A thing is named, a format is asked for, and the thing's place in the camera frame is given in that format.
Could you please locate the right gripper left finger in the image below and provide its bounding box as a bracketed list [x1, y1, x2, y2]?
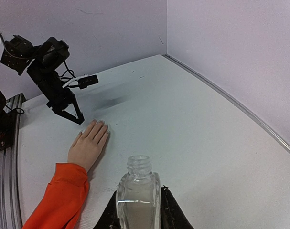
[94, 191, 121, 229]

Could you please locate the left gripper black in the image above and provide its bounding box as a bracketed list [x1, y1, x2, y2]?
[46, 86, 85, 124]

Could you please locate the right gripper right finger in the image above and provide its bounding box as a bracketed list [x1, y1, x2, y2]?
[160, 186, 194, 229]

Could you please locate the clear nail polish bottle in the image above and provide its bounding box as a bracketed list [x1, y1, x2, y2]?
[116, 155, 161, 229]

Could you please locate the orange sleeve forearm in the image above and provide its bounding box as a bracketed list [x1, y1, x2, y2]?
[23, 163, 89, 229]

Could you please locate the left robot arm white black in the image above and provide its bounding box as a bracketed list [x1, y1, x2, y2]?
[0, 32, 85, 125]

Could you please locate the mannequin hand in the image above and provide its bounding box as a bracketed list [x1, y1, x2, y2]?
[67, 120, 110, 172]

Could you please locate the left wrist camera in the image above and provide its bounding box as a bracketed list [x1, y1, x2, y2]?
[62, 74, 99, 90]

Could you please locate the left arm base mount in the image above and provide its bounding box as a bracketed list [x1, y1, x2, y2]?
[0, 90, 25, 151]

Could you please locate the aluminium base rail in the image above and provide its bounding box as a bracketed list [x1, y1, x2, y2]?
[0, 94, 25, 229]

